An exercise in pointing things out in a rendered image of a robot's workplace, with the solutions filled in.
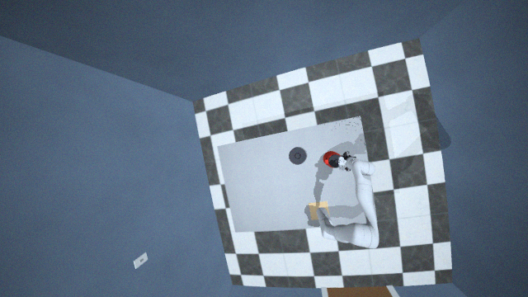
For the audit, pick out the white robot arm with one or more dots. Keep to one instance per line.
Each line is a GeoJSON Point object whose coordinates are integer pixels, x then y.
{"type": "Point", "coordinates": [364, 235]}

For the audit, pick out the dark grey round disk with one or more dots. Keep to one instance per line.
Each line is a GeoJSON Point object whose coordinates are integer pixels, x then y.
{"type": "Point", "coordinates": [297, 155]}

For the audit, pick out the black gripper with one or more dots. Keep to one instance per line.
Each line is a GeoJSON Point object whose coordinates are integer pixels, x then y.
{"type": "Point", "coordinates": [346, 155]}

